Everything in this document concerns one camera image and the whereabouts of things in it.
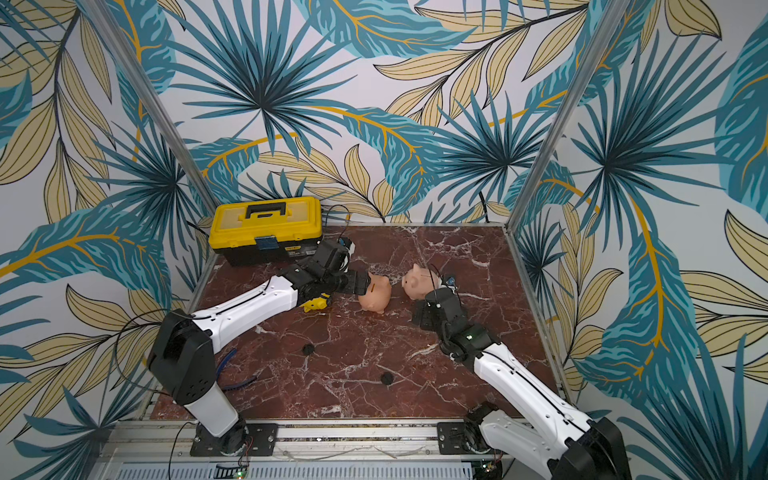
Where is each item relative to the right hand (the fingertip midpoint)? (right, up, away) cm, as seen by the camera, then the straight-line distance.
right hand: (433, 306), depth 82 cm
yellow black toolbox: (-52, +22, +15) cm, 59 cm away
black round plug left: (-36, -14, +7) cm, 39 cm away
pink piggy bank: (-2, +6, +11) cm, 13 cm away
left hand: (-21, +6, +4) cm, 23 cm away
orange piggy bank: (-16, +2, +9) cm, 18 cm away
